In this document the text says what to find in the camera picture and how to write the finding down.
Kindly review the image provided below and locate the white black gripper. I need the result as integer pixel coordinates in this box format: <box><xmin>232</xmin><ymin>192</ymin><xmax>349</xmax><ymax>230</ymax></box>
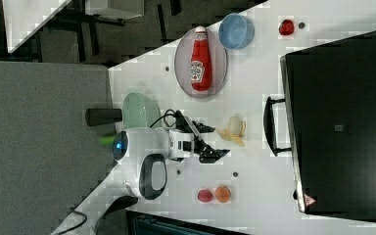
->
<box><xmin>168</xmin><ymin>111</ymin><xmax>229</xmax><ymax>164</ymax></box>

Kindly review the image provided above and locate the plush peeled banana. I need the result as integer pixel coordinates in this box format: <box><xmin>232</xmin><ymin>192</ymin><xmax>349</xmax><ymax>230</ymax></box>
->
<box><xmin>215</xmin><ymin>117</ymin><xmax>246</xmax><ymax>147</ymax></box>

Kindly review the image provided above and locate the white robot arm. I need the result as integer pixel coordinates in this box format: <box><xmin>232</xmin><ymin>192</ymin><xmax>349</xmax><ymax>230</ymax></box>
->
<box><xmin>92</xmin><ymin>111</ymin><xmax>229</xmax><ymax>223</ymax></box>

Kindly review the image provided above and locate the orange toy fruit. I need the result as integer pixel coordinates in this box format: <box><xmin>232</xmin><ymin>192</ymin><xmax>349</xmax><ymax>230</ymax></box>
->
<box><xmin>214</xmin><ymin>186</ymin><xmax>231</xmax><ymax>203</ymax></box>

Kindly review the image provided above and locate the plush red ketchup bottle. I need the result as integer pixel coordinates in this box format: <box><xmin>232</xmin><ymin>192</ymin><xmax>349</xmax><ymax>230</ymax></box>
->
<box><xmin>190</xmin><ymin>26</ymin><xmax>212</xmax><ymax>92</ymax></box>

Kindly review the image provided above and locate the green colander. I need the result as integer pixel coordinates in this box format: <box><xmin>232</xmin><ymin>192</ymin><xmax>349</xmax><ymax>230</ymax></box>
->
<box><xmin>121</xmin><ymin>93</ymin><xmax>161</xmax><ymax>129</ymax></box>

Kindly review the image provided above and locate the grey round plate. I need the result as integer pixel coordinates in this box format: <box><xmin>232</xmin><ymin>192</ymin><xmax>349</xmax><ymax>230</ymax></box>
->
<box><xmin>174</xmin><ymin>26</ymin><xmax>228</xmax><ymax>99</ymax></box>

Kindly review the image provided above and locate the green lime toy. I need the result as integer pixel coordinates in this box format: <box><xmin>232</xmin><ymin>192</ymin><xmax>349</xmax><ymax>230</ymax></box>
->
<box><xmin>99</xmin><ymin>136</ymin><xmax>115</xmax><ymax>145</ymax></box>

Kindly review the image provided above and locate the blue bowl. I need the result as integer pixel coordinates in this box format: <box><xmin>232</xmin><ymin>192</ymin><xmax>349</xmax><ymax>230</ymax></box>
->
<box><xmin>218</xmin><ymin>14</ymin><xmax>255</xmax><ymax>50</ymax></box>

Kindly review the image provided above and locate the black toaster oven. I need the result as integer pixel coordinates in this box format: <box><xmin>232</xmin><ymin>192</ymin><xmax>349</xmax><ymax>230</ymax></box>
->
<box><xmin>279</xmin><ymin>30</ymin><xmax>376</xmax><ymax>222</ymax></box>

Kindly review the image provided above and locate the red strawberry toy near bowl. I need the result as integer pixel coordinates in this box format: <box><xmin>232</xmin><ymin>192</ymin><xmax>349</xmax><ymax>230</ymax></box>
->
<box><xmin>278</xmin><ymin>20</ymin><xmax>295</xmax><ymax>36</ymax></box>

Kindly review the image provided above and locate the black cylinder post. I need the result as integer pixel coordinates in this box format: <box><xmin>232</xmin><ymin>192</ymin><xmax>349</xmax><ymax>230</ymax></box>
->
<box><xmin>85</xmin><ymin>109</ymin><xmax>122</xmax><ymax>126</ymax></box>

